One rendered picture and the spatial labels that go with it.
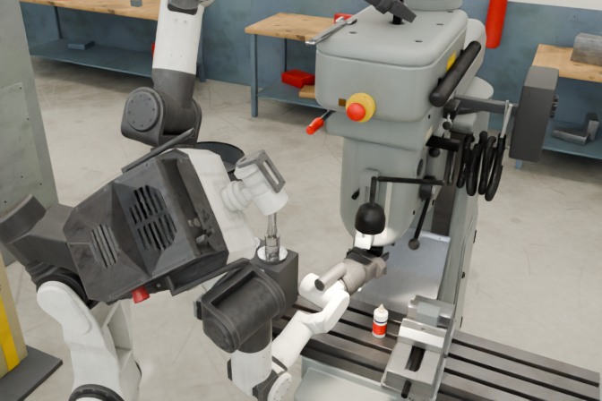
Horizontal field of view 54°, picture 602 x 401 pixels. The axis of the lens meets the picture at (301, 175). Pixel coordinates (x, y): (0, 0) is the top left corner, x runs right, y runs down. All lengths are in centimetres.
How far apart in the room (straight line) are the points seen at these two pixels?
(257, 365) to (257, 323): 15
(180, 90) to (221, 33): 546
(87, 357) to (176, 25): 80
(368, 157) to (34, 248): 78
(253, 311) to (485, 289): 266
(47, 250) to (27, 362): 198
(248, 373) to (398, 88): 68
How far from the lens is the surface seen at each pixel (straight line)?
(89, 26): 786
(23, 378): 322
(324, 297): 150
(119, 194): 112
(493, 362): 185
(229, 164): 378
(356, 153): 145
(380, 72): 122
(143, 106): 121
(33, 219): 137
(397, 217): 151
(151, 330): 332
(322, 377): 186
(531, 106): 163
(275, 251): 178
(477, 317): 350
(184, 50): 125
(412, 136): 135
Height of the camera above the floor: 221
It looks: 28 degrees down
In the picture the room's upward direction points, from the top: 1 degrees clockwise
